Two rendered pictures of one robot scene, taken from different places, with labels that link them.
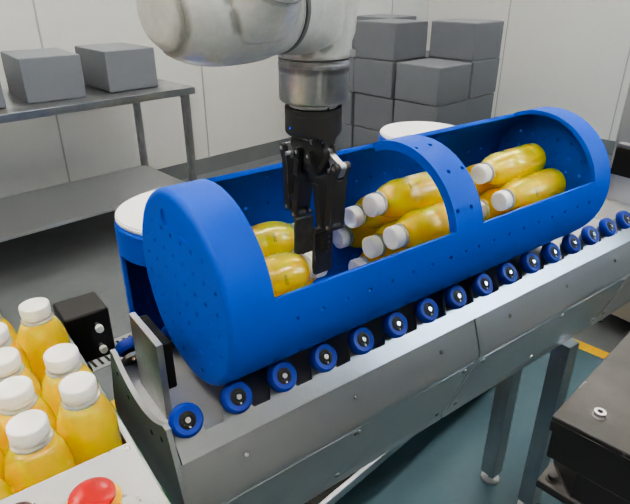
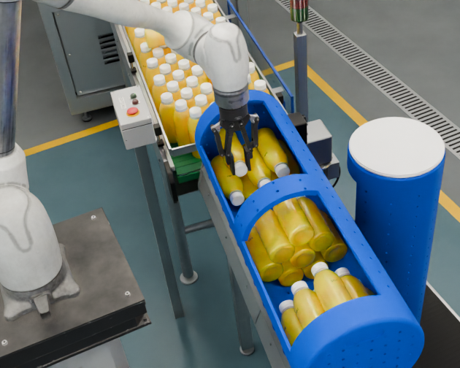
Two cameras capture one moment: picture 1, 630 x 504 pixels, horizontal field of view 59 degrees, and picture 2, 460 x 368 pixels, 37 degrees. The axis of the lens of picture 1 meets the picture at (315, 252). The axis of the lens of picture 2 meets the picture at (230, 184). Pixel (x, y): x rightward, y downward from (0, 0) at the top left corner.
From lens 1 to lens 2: 2.07 m
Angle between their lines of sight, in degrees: 89
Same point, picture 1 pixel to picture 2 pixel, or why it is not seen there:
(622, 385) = (101, 233)
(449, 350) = (249, 293)
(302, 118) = not seen: hidden behind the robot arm
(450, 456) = not seen: outside the picture
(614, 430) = (86, 218)
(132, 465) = (141, 117)
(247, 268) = (201, 126)
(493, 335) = (262, 332)
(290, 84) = not seen: hidden behind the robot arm
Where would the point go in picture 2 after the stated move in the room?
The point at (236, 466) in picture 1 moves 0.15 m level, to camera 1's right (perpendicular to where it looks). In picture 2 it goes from (207, 193) to (189, 225)
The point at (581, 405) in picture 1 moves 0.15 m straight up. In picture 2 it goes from (100, 216) to (87, 174)
